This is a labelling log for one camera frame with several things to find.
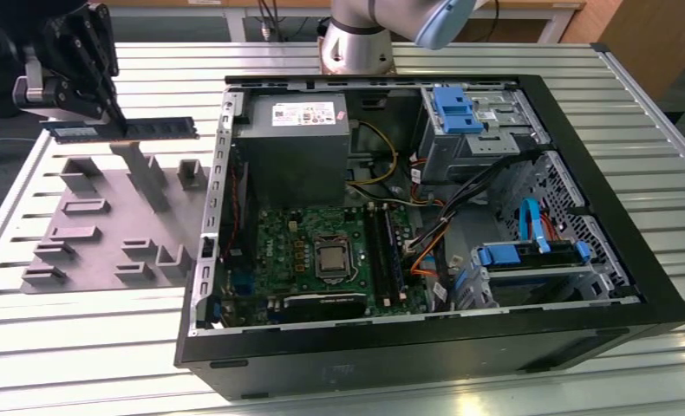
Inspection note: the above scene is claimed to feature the grey parts rack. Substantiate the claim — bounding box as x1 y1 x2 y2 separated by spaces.
21 142 212 296

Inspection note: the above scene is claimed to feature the CPU socket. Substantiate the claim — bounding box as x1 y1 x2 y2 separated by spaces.
309 233 356 285

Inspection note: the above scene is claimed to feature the wooden cabinet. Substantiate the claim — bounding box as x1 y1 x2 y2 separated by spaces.
559 0 685 103

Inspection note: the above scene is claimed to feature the black graphics card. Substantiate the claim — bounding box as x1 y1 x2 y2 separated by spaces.
264 290 369 322

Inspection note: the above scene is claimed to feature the red flat cable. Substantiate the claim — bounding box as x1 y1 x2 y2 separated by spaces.
538 214 560 244

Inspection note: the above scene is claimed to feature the blue RAM stick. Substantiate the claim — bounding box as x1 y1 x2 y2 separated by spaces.
40 115 200 144

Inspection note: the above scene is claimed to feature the green motherboard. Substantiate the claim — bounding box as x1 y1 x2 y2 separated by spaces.
217 203 436 326

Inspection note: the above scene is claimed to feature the black PC case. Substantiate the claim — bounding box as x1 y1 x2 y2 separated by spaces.
172 73 685 400

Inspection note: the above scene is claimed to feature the blue flat cable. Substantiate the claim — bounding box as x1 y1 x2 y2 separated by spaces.
518 197 551 255

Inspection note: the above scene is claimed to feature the black RAM slot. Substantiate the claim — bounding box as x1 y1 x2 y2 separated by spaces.
364 202 391 305

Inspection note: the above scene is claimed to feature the grey power supply unit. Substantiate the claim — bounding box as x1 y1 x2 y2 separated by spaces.
232 91 355 209

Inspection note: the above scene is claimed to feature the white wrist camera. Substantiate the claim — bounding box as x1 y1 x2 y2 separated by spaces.
10 45 70 121

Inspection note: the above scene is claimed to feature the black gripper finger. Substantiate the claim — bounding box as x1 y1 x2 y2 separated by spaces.
69 2 125 131
56 81 128 139

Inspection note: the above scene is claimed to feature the orange wire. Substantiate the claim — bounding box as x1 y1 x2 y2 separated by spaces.
408 218 448 278

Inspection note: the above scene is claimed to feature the metal drive cage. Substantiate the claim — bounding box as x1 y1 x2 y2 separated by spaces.
451 242 638 311
416 84 551 185

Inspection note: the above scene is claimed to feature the hard disk in blue carrier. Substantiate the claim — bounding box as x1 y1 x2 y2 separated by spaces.
473 240 592 272

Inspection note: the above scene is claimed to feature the blue drive bay latch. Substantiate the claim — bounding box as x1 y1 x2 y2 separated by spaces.
432 88 486 134

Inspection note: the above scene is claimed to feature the silver CPU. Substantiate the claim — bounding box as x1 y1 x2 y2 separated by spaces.
316 240 351 270

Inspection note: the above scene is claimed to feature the yellow wire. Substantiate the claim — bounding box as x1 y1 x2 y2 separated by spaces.
344 120 399 188

